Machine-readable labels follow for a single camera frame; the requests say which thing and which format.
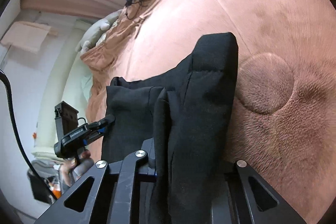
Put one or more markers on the person's left hand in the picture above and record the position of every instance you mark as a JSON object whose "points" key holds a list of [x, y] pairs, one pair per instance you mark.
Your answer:
{"points": [[71, 170]]}

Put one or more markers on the cream bed headboard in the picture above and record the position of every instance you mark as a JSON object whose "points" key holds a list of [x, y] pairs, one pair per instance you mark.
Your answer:
{"points": [[46, 130]]}

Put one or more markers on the orange-brown bed blanket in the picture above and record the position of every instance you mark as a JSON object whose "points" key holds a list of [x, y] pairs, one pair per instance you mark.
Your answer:
{"points": [[283, 114]]}

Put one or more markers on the black garment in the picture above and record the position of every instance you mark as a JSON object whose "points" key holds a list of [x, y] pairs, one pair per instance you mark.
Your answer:
{"points": [[186, 111]]}

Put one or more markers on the grey plush toy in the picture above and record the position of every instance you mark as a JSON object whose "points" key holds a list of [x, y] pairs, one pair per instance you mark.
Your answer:
{"points": [[96, 34]]}

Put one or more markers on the hanging beige towel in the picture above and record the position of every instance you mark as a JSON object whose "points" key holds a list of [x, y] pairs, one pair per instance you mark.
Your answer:
{"points": [[26, 36]]}

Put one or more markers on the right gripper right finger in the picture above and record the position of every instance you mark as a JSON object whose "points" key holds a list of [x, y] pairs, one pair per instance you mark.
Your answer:
{"points": [[245, 197]]}

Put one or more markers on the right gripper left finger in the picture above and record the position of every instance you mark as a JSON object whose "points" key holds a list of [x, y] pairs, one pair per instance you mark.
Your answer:
{"points": [[107, 193]]}

